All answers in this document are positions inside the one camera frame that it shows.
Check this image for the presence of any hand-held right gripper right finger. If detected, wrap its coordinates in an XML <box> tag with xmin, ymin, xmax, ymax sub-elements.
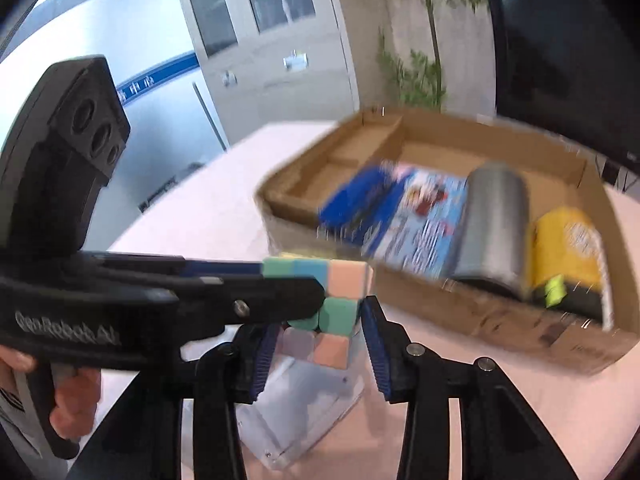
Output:
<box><xmin>361</xmin><ymin>296</ymin><xmax>581</xmax><ymax>480</ymax></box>

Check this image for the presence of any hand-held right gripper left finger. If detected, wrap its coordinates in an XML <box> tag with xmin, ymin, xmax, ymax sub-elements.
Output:
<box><xmin>67</xmin><ymin>322</ymin><xmax>281</xmax><ymax>480</ymax></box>

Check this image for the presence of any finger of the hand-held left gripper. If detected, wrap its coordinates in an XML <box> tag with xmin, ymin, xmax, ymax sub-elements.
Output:
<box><xmin>80</xmin><ymin>252</ymin><xmax>266</xmax><ymax>279</ymax></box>
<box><xmin>165</xmin><ymin>275</ymin><xmax>327</xmax><ymax>328</ymax></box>

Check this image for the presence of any clear acrylic case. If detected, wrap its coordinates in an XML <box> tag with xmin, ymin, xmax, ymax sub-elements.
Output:
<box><xmin>235</xmin><ymin>340</ymin><xmax>366</xmax><ymax>471</ymax></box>

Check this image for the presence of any pastel puzzle cube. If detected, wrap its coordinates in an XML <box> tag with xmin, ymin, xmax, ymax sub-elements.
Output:
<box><xmin>262</xmin><ymin>255</ymin><xmax>375</xmax><ymax>371</ymax></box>

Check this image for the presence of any shallow cardboard box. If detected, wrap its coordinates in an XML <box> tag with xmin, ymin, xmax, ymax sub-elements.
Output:
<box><xmin>255</xmin><ymin>107</ymin><xmax>640</xmax><ymax>376</ymax></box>

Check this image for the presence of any blue box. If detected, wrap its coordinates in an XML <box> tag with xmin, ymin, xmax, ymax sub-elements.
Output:
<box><xmin>319</xmin><ymin>166</ymin><xmax>406</xmax><ymax>246</ymax></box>

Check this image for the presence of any colourful printed toy box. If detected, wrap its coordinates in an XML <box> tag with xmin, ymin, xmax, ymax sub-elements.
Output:
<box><xmin>360</xmin><ymin>165</ymin><xmax>468</xmax><ymax>281</ymax></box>

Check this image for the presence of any silver metal canister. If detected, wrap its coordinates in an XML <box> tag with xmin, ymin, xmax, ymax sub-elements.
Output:
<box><xmin>452</xmin><ymin>162</ymin><xmax>531</xmax><ymax>301</ymax></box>

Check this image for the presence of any yellow jar with black lid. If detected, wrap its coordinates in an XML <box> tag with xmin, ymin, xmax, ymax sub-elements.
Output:
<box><xmin>525</xmin><ymin>206</ymin><xmax>608</xmax><ymax>321</ymax></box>

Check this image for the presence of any white plastic bottle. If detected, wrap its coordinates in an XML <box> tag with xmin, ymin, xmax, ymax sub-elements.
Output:
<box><xmin>600</xmin><ymin>265</ymin><xmax>618</xmax><ymax>331</ymax></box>

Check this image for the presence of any person's left hand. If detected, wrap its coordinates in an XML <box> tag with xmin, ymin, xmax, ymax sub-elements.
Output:
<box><xmin>0</xmin><ymin>345</ymin><xmax>102</xmax><ymax>441</ymax></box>

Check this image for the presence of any pink tablecloth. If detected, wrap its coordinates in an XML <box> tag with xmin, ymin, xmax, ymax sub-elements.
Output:
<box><xmin>107</xmin><ymin>120</ymin><xmax>640</xmax><ymax>480</ymax></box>

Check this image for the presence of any grey glass door cabinet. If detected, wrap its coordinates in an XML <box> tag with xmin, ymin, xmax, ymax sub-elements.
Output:
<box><xmin>172</xmin><ymin>0</ymin><xmax>361</xmax><ymax>153</ymax></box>

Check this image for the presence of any climbing green plant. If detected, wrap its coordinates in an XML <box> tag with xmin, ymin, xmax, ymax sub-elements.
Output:
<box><xmin>347</xmin><ymin>0</ymin><xmax>488</xmax><ymax>113</ymax></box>

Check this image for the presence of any black flat screen television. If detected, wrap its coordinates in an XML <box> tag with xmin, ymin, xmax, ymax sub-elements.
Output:
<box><xmin>477</xmin><ymin>0</ymin><xmax>640</xmax><ymax>163</ymax></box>

